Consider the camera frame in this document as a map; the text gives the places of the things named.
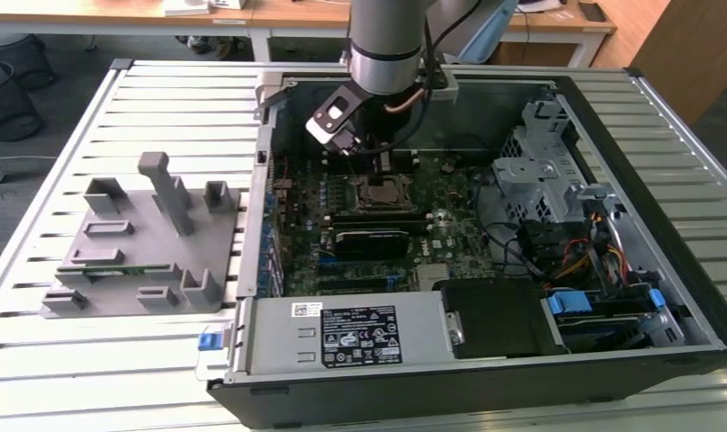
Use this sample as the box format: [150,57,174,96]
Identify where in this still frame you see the silver CPU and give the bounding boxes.
[363,179,404,203]

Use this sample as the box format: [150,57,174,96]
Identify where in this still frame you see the metal socket cover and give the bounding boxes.
[355,175,412,212]

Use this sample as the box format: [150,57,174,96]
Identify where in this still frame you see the CPU socket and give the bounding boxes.
[352,173,416,215]

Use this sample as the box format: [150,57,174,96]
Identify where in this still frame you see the black RAM slot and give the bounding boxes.
[329,211,428,225]
[321,148,420,171]
[331,220,428,234]

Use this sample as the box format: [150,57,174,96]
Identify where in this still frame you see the green motherboard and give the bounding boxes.
[269,152,503,298]

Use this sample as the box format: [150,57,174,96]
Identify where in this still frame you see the black graphics card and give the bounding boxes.
[332,229,412,262]

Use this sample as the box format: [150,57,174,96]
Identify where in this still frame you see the silver metal drive cage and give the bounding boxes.
[492,101,587,224]

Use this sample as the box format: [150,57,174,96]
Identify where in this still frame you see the silver heat sink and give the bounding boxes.
[415,264,452,292]

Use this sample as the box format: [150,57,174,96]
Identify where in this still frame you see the black expansion slot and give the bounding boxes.
[317,274,400,293]

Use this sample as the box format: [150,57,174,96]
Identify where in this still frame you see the black rating label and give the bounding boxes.
[319,305,404,365]

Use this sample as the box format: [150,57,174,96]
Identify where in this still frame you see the white box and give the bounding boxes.
[162,0,212,17]

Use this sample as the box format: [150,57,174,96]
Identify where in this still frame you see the grey parts rack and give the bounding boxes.
[38,150,251,320]

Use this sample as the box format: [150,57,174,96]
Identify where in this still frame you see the grey power supply unit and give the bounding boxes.
[224,294,460,374]

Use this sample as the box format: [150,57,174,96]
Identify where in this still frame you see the blue disk carrier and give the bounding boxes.
[546,291,592,319]

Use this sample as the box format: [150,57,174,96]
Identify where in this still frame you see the green RAM stick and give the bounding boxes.
[84,265,173,276]

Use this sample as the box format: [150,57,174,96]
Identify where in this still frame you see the blue case latch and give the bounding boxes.
[197,330,228,353]

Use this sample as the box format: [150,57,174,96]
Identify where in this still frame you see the black PC case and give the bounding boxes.
[205,67,727,431]

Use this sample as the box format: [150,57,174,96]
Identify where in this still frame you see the brown wooden cabinet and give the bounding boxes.
[590,0,727,127]

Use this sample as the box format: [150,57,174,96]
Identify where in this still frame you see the wooden desk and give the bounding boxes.
[0,0,616,68]

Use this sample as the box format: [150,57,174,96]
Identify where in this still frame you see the black mesh waste bin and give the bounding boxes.
[0,33,57,91]
[0,60,44,143]

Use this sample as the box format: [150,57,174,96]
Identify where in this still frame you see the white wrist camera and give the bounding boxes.
[304,83,371,157]

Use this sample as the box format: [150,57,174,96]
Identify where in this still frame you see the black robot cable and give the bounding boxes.
[392,0,484,150]

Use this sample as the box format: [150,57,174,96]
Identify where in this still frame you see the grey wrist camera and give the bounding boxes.
[425,71,460,104]

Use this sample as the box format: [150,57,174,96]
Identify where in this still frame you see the black wire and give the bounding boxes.
[483,222,548,283]

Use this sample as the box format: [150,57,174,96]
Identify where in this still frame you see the coloured wire bundle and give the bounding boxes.
[554,238,632,280]

